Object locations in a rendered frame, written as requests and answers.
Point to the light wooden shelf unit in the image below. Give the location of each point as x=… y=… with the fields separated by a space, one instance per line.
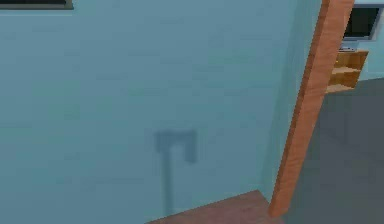
x=346 y=71

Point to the black television set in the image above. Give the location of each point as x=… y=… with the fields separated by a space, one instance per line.
x=361 y=21

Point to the brown wooden door frame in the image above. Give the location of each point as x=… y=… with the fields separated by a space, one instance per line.
x=310 y=100

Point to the dark framed wall picture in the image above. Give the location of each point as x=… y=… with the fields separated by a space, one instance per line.
x=33 y=2

